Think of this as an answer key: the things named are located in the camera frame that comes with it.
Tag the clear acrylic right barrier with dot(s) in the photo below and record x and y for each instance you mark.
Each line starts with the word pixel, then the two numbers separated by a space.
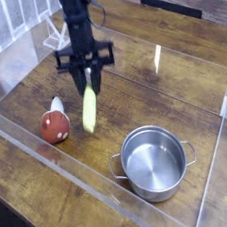
pixel 213 212

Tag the red toy mushroom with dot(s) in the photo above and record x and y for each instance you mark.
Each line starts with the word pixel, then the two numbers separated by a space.
pixel 55 124

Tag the green handled metal spoon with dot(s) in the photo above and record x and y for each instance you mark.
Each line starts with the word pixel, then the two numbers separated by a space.
pixel 89 105

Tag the stainless steel pot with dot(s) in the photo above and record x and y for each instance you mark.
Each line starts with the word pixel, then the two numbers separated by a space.
pixel 154 161

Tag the clear acrylic triangle bracket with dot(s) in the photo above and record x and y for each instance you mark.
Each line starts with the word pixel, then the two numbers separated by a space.
pixel 57 39

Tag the black bar on table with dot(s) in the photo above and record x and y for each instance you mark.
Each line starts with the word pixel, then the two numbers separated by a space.
pixel 165 5

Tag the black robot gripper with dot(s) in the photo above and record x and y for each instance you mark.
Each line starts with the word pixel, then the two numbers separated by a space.
pixel 84 52

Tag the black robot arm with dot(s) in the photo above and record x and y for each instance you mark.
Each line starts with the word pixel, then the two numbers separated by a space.
pixel 75 9

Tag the clear acrylic barrier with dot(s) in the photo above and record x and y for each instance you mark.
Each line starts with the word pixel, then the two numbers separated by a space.
pixel 116 197
pixel 213 212

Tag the clear acrylic front barrier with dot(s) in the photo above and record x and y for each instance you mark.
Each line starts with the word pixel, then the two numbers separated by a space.
pixel 116 197

